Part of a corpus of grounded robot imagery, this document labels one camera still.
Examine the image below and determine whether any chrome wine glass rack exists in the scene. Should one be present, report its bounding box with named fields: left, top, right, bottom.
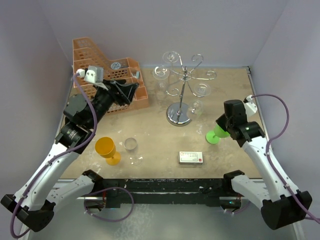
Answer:
left=157, top=53, right=217, bottom=127

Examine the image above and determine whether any orange plastic file organizer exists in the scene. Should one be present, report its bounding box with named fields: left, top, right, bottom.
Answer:
left=72, top=37, right=150, bottom=114

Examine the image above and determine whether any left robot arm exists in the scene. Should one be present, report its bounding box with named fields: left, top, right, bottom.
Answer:
left=0, top=79, right=139, bottom=239

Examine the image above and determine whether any black mounting frame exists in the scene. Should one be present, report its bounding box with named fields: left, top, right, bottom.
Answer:
left=99, top=177, right=252, bottom=210

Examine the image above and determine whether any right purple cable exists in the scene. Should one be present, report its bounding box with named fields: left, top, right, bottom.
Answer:
left=251, top=93, right=320, bottom=225

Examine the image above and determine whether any green plastic goblet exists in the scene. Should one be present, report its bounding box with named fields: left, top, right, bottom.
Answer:
left=205, top=124, right=230, bottom=145

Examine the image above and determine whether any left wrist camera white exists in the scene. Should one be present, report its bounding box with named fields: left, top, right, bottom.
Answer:
left=75, top=65, right=104, bottom=88

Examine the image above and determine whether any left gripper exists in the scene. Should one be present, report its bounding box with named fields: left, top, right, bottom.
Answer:
left=87, top=78, right=138, bottom=129

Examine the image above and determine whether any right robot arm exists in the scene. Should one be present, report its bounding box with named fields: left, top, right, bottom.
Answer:
left=215, top=99, right=312, bottom=230

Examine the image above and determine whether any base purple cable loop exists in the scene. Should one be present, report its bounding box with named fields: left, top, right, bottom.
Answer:
left=83, top=185, right=136, bottom=222

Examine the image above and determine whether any orange plastic goblet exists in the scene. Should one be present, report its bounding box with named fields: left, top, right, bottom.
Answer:
left=94, top=137, right=121, bottom=166

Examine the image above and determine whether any clear wine glass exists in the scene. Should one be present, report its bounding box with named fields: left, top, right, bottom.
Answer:
left=152, top=66, right=169, bottom=100
left=162, top=51, right=180, bottom=84
left=186, top=82, right=212, bottom=120
left=124, top=137, right=144, bottom=167

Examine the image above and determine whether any small white card box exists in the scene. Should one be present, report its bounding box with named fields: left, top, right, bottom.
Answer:
left=178, top=151, right=204, bottom=165

